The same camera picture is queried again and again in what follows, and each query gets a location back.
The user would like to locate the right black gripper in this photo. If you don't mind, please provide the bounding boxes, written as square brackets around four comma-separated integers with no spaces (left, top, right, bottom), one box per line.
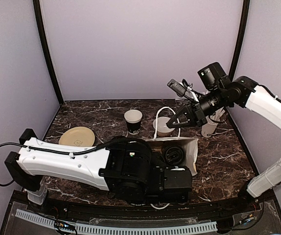
[166,86,227,128]

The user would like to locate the white cup holding straws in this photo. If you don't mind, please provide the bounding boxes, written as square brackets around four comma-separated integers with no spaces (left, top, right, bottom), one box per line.
[201,116,220,138]

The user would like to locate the black cup lid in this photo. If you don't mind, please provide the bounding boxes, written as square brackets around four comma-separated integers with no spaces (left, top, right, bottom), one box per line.
[162,144,186,166]

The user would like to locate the brown paper bag white handles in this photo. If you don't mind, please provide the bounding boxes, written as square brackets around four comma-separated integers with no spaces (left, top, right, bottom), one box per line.
[148,106,198,176]

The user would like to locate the stack of black paper cups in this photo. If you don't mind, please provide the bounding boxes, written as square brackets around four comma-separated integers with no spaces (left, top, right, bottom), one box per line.
[124,110,143,135]

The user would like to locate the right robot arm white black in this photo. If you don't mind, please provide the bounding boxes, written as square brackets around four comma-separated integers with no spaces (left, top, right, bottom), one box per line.
[167,62,281,212]

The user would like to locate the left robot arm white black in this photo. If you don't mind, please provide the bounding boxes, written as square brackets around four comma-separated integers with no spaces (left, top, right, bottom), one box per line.
[4,129,197,213]

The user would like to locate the white paper bowl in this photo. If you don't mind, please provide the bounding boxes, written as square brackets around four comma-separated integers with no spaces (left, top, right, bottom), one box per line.
[153,117,175,137]

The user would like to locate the bundle of white wrapped straws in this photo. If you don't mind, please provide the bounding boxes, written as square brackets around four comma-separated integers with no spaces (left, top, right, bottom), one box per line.
[212,108,225,121]

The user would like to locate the beige round plate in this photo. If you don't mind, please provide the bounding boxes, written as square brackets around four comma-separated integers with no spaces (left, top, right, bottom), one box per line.
[59,126,95,147]

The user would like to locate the black front table rail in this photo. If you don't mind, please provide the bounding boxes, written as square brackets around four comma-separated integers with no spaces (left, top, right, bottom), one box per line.
[7,191,279,227]

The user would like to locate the white slotted cable duct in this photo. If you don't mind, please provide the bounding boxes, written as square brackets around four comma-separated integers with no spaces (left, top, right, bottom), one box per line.
[15,209,217,235]

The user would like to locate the black right frame post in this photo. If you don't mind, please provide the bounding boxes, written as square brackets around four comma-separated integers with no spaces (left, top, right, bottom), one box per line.
[229,0,250,81]

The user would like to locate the black frame post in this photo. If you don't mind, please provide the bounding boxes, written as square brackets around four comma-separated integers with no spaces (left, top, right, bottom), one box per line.
[33,0,64,106]
[229,0,250,81]

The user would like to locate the black left frame post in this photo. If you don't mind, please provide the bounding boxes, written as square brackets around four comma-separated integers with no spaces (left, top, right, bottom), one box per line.
[33,0,64,106]

